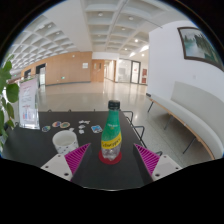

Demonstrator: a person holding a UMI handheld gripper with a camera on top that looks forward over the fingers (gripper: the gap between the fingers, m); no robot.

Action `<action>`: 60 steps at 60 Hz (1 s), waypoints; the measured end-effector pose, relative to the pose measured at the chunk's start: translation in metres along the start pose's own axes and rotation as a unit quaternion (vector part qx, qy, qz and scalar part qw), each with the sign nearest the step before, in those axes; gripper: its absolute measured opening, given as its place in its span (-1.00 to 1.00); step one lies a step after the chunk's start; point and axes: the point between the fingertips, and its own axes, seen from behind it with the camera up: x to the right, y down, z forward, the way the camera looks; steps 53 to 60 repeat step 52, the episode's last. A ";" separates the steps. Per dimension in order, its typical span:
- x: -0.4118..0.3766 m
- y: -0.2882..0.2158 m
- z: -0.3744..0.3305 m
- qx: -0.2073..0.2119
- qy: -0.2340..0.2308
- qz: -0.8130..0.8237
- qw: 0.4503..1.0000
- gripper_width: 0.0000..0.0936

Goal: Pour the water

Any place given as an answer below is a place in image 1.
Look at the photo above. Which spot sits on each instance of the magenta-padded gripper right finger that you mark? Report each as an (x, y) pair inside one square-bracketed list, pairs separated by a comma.
[(155, 163)]

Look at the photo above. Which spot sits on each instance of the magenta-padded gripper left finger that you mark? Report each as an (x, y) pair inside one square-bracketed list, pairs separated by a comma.
[(70, 163)]

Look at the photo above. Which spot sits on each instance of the green plastic drink bottle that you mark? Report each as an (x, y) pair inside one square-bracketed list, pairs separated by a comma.
[(111, 133)]

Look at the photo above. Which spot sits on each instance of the white polka dot mug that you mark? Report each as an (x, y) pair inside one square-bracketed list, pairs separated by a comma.
[(65, 141)]

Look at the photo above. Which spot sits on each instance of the flat round red coaster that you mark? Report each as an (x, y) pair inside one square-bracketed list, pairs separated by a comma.
[(103, 160)]

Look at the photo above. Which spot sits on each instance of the black metal chair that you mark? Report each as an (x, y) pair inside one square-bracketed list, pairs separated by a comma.
[(132, 115), (144, 130)]

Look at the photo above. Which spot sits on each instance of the round colourful sticker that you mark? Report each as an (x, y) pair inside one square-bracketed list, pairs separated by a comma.
[(46, 128), (65, 125), (56, 124)]

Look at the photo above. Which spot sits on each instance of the small white sticker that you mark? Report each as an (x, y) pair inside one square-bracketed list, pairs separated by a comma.
[(84, 122)]

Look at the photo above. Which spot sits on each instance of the long white bench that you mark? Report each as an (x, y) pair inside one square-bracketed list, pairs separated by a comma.
[(196, 113)]

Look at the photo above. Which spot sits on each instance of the clear acrylic sign stand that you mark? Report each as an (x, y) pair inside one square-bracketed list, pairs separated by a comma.
[(28, 103)]

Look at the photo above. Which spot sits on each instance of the dark framed glass door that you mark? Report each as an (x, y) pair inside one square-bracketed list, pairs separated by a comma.
[(135, 71)]

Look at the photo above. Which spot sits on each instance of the green leafy plant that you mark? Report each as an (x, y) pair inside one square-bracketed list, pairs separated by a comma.
[(8, 90)]

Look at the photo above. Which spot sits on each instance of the framed landscape picture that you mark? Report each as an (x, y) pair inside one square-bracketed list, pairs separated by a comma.
[(201, 46)]

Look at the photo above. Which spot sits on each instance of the ceiling lights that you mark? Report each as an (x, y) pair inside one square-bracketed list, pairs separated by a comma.
[(100, 14)]

